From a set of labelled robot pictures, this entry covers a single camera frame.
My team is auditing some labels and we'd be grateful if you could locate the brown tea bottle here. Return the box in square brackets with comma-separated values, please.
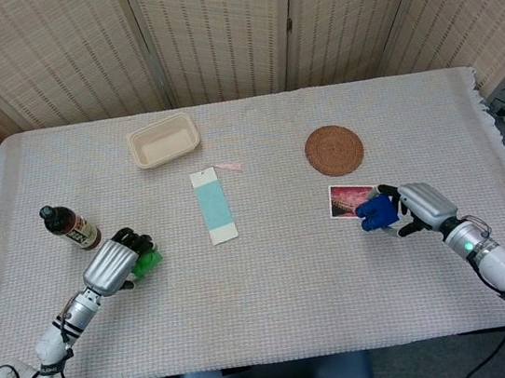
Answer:
[38, 198, 103, 258]

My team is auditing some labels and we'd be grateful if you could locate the blue small object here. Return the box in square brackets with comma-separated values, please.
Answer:
[352, 191, 403, 235]

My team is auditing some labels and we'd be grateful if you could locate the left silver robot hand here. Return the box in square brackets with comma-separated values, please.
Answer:
[75, 223, 163, 301]

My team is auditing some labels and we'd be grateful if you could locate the red photo postcard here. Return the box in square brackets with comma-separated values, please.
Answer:
[325, 180, 379, 223]

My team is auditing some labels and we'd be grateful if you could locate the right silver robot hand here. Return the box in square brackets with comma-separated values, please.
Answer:
[364, 174, 462, 244]

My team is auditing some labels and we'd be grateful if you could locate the pink bookmark tassel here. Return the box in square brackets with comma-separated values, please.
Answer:
[211, 159, 245, 176]

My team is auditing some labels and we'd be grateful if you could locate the round woven rattan coaster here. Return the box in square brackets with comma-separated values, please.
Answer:
[302, 120, 369, 181]

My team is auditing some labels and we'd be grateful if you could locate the pale waffle-weave tablecloth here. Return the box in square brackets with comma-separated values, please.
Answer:
[0, 61, 505, 378]

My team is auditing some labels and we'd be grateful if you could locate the beige plastic food container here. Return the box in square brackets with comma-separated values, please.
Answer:
[123, 109, 205, 172]

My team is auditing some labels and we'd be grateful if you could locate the white and blue bookmark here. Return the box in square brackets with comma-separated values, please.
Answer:
[188, 164, 241, 248]

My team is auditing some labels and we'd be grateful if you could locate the green and blue block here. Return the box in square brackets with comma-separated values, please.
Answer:
[129, 248, 168, 283]

